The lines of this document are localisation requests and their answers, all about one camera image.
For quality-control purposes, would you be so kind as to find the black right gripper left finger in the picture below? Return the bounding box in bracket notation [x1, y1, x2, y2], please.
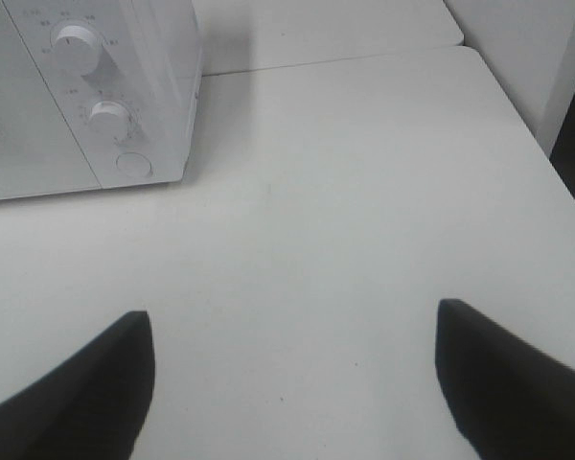
[0, 310, 154, 459]

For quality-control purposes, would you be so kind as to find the white timer knob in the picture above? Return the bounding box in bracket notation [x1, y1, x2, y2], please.
[88, 101, 131, 142]

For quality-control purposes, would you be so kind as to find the upper white power knob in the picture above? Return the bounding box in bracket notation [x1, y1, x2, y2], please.
[51, 21, 104, 76]

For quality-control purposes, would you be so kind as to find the round white door button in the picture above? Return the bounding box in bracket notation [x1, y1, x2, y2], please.
[116, 152, 152, 178]

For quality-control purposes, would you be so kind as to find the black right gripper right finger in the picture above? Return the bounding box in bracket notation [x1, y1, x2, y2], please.
[435, 299, 575, 459]

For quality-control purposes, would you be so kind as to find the white microwave door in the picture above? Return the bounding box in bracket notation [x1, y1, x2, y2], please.
[0, 1, 100, 200]

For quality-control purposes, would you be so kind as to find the white microwave oven body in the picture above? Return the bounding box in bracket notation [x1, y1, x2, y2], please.
[1, 1, 203, 190]

